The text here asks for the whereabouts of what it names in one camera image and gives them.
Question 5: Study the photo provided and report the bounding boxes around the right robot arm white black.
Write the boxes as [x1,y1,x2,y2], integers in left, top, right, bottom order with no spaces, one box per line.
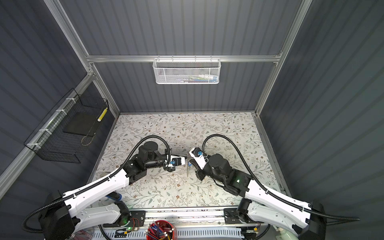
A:
[190,150,326,240]

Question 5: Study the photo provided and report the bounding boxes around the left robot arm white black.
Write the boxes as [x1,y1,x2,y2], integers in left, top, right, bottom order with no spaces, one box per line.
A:
[38,141,186,240]

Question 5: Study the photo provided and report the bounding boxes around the blue black stapler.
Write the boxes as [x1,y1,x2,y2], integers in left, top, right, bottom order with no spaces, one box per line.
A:
[106,192,122,202]

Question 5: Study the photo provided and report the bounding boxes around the red pencil cup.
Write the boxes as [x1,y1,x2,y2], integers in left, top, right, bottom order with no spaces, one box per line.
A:
[146,220,178,240]

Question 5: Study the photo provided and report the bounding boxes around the yellow marker pen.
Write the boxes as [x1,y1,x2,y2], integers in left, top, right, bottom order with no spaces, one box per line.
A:
[97,107,109,122]

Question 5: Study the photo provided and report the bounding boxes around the black foam pad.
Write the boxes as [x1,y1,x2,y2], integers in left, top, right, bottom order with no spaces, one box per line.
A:
[63,113,101,137]

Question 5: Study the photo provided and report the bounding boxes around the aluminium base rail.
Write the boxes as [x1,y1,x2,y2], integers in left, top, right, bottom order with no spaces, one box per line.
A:
[89,205,304,240]

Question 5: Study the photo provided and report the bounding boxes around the white wire mesh basket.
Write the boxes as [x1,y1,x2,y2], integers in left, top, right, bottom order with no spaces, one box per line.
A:
[153,59,222,85]

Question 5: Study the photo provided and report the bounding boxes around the black wire basket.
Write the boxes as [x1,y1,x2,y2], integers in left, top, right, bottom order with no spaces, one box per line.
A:
[24,91,109,164]

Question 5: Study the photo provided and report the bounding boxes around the horizontal aluminium frame bar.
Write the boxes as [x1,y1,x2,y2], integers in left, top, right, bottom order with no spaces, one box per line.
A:
[86,55,281,63]

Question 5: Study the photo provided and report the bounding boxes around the aluminium frame corner post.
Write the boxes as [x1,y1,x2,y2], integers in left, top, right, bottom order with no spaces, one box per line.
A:
[44,1,121,118]

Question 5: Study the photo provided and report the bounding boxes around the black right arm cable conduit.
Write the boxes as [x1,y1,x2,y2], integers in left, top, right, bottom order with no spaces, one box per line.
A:
[201,133,361,226]

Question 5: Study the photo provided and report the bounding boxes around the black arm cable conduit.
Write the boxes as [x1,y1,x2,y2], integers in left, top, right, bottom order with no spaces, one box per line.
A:
[201,133,361,226]
[21,134,172,234]

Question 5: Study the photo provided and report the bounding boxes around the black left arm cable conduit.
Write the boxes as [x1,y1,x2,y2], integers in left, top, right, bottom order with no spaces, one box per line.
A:
[21,134,172,234]

